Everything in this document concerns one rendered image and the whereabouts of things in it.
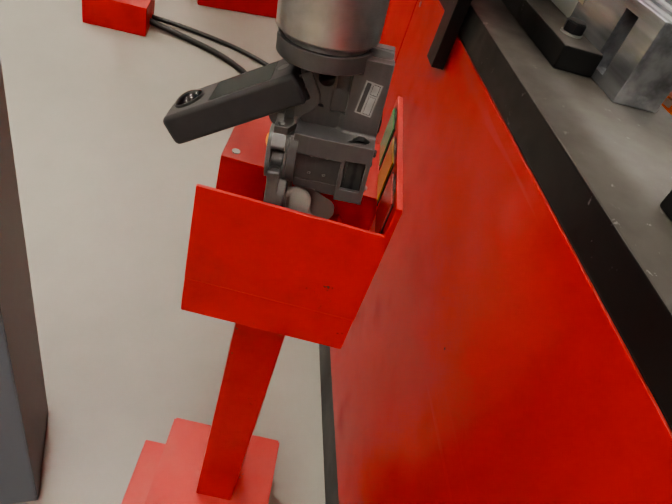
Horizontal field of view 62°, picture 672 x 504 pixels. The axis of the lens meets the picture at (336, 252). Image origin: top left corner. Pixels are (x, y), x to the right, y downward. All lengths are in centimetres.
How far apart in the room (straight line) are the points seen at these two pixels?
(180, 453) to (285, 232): 68
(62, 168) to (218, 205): 138
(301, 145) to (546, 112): 29
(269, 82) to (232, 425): 54
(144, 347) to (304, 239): 92
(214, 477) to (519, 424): 57
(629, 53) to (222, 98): 48
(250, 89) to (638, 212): 33
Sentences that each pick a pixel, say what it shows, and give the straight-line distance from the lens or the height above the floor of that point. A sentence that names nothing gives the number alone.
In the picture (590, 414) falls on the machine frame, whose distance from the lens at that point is 48.
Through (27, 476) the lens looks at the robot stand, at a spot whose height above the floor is 10.
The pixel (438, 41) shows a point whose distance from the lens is 90.
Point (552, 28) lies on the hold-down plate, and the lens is 79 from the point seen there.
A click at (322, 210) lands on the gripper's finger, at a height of 77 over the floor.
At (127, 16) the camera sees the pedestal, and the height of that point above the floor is 7.
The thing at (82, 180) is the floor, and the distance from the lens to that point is 177.
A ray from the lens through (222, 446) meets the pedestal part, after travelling 89.
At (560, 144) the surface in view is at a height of 87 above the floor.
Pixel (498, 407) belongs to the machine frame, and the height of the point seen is 66.
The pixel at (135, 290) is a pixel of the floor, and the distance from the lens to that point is 145.
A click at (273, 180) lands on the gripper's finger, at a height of 83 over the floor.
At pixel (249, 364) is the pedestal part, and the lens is 71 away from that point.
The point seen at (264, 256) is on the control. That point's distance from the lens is 48.
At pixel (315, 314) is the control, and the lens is 52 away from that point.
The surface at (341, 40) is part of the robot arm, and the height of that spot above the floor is 95.
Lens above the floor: 108
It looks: 40 degrees down
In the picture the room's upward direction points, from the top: 20 degrees clockwise
